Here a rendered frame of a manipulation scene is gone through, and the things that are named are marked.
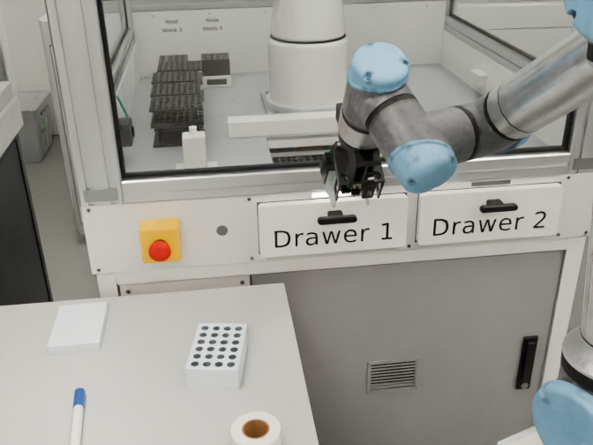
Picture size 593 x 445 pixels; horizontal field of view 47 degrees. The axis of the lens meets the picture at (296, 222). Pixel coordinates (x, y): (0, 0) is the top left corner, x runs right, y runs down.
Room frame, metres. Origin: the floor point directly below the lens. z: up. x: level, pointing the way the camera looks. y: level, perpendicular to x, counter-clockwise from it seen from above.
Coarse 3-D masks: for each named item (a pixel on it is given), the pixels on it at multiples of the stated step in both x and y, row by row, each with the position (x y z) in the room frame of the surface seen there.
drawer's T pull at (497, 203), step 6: (486, 204) 1.20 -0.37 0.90; (492, 204) 1.18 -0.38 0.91; (498, 204) 1.18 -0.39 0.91; (504, 204) 1.18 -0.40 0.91; (510, 204) 1.18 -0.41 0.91; (516, 204) 1.18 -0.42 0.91; (480, 210) 1.17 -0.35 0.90; (486, 210) 1.17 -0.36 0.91; (492, 210) 1.17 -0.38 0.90; (498, 210) 1.17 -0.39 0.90; (504, 210) 1.17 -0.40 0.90; (510, 210) 1.17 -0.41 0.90
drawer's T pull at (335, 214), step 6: (336, 210) 1.16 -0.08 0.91; (324, 216) 1.14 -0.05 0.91; (330, 216) 1.14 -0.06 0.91; (336, 216) 1.14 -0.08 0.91; (342, 216) 1.14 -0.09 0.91; (348, 216) 1.14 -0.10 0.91; (354, 216) 1.14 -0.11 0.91; (318, 222) 1.13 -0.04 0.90; (324, 222) 1.13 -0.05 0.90; (330, 222) 1.13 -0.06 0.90; (336, 222) 1.13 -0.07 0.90; (342, 222) 1.13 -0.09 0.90; (348, 222) 1.14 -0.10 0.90
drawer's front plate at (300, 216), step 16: (272, 208) 1.15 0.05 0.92; (288, 208) 1.16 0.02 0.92; (304, 208) 1.16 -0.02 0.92; (320, 208) 1.16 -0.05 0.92; (336, 208) 1.17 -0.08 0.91; (352, 208) 1.17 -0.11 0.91; (368, 208) 1.18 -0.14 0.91; (384, 208) 1.18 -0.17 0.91; (400, 208) 1.18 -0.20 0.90; (272, 224) 1.15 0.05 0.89; (288, 224) 1.16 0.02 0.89; (304, 224) 1.16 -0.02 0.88; (336, 224) 1.17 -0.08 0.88; (352, 224) 1.17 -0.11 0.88; (368, 224) 1.18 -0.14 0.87; (400, 224) 1.18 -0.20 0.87; (272, 240) 1.15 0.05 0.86; (304, 240) 1.16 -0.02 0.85; (320, 240) 1.16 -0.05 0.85; (368, 240) 1.18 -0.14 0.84; (384, 240) 1.18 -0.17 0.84; (400, 240) 1.18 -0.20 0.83; (272, 256) 1.15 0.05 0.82
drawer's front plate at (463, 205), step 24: (432, 192) 1.20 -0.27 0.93; (456, 192) 1.20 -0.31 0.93; (480, 192) 1.20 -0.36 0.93; (504, 192) 1.21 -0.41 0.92; (528, 192) 1.21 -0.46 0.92; (552, 192) 1.22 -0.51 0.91; (432, 216) 1.19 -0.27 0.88; (456, 216) 1.20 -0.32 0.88; (480, 216) 1.20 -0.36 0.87; (504, 216) 1.21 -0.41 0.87; (528, 216) 1.22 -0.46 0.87; (552, 216) 1.22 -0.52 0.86; (432, 240) 1.19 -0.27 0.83; (456, 240) 1.20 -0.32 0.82; (480, 240) 1.20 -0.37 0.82
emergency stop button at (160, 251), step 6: (150, 246) 1.08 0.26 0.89; (156, 246) 1.07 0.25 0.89; (162, 246) 1.07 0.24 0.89; (168, 246) 1.08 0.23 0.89; (150, 252) 1.07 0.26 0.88; (156, 252) 1.07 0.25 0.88; (162, 252) 1.07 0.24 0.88; (168, 252) 1.08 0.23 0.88; (156, 258) 1.07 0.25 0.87; (162, 258) 1.07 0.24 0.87; (168, 258) 1.08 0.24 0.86
